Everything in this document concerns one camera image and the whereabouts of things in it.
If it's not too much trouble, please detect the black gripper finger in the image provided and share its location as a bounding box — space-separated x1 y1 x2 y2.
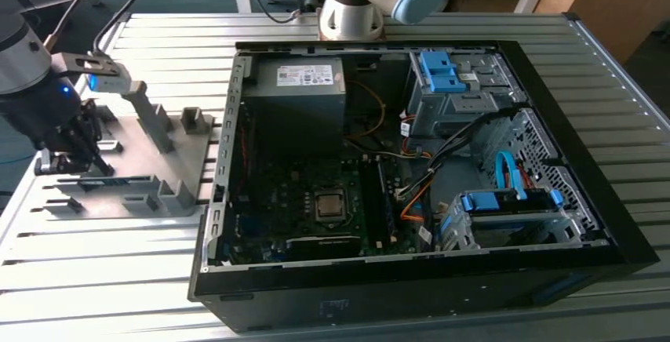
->
32 149 95 177
76 113 118 177

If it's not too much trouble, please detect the RAM slot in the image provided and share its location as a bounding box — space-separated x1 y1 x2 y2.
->
361 155 383 248

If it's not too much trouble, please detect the grey parts rack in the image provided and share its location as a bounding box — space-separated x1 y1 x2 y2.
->
31 80 217 221

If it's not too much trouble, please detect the green motherboard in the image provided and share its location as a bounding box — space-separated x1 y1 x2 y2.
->
230 153 435 260

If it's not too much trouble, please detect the silver CPU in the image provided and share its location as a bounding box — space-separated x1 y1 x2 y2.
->
318 194 346 217

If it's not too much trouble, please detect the CPU socket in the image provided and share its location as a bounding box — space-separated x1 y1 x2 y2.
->
313 187 351 227

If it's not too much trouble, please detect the black graphics card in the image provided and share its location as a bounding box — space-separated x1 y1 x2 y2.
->
285 233 362 260

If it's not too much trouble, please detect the black PC case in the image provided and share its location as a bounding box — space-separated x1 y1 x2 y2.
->
187 39 660 334

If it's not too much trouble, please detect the blue empty disk carrier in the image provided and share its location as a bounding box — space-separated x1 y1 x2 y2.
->
418 50 472 95

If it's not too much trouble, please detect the grey metal drive cage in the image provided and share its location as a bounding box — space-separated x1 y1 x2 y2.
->
406 50 529 151

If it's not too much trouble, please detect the hard disk in blue carrier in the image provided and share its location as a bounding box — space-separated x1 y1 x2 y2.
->
460 188 566 214

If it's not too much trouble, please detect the grey metal disk bay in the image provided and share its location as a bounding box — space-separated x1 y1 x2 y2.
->
437 200 585 252

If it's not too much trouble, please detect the brown wooden cabinet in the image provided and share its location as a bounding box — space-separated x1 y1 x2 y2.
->
534 0 670 67

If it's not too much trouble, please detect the black camera bracket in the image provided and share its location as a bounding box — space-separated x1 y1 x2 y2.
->
51 52 129 81

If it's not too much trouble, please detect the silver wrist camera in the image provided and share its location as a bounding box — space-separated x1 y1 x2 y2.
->
86 67 134 94

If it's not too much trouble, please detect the orange wire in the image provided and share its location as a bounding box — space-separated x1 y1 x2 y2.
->
401 199 426 224

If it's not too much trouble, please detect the black cable bundle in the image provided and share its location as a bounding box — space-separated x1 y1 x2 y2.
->
426 108 517 174

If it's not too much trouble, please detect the blue flat wire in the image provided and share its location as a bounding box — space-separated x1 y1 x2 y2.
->
493 151 528 201

